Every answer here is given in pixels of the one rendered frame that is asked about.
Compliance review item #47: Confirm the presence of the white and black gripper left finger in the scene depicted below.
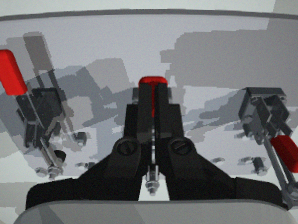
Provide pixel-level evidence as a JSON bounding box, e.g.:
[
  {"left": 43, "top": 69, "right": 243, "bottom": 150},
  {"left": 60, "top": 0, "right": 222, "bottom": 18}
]
[{"left": 25, "top": 83, "right": 152, "bottom": 210}]

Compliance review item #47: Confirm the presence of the grey fixture plate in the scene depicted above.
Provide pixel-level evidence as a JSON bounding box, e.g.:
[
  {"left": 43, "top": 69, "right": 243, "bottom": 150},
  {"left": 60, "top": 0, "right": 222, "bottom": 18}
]
[{"left": 0, "top": 9, "right": 298, "bottom": 176}]

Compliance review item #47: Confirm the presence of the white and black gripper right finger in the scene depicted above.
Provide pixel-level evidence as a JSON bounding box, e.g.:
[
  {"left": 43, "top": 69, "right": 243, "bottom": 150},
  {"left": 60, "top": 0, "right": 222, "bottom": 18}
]
[{"left": 154, "top": 83, "right": 284, "bottom": 208}]

